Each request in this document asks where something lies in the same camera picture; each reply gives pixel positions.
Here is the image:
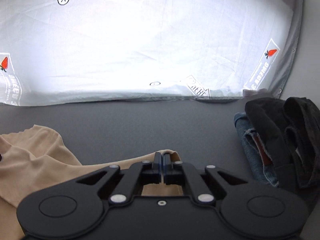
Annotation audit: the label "black crumpled garment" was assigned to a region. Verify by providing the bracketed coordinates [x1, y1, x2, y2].
[245, 97, 319, 210]

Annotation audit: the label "blue denim jeans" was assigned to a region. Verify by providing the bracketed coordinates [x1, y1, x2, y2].
[233, 112, 279, 187]

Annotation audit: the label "white printed backdrop sheet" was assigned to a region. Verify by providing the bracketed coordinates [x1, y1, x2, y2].
[1, 0, 303, 106]

